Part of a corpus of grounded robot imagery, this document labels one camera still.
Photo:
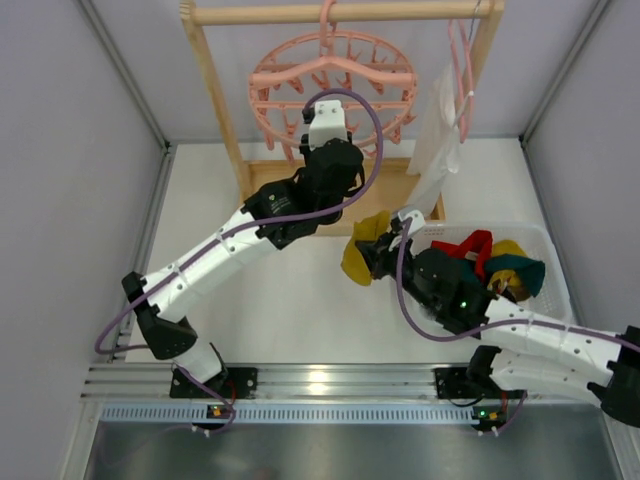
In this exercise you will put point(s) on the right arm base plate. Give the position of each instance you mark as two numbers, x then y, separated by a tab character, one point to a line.
455	383

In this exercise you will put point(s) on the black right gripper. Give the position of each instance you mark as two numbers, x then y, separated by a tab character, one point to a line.
378	255

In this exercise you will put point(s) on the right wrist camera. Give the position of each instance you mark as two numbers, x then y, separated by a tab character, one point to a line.
409	220

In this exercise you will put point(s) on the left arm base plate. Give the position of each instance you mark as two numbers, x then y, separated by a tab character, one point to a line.
239	383

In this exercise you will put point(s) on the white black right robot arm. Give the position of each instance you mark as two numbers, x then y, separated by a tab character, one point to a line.
519	349

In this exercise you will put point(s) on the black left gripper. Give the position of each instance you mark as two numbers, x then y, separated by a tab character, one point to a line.
306	148

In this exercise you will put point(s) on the white perforated plastic basket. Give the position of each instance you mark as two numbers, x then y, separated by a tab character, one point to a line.
553	299

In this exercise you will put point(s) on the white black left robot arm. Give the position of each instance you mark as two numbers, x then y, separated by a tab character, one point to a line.
279	213

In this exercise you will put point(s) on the pink clothes hanger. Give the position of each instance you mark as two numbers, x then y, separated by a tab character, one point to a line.
463	76

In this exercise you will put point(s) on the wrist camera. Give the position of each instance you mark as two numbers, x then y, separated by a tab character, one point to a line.
409	220
326	121

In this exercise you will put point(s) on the aluminium mounting rail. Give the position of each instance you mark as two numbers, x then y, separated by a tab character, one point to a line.
122	381

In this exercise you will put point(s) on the grey slotted cable duct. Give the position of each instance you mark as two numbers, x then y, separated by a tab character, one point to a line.
282	413

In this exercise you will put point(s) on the red green christmas sock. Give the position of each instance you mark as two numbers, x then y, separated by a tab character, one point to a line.
533	274

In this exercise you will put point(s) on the pink round clip hanger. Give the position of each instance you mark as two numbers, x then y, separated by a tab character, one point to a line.
330	58

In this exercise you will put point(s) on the wooden clothes rack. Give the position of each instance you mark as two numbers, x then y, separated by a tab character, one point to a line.
481	19

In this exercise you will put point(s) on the white cloth garment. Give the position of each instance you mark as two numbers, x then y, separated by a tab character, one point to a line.
437	147

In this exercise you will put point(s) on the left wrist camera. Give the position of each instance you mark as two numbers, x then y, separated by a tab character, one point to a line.
326	121

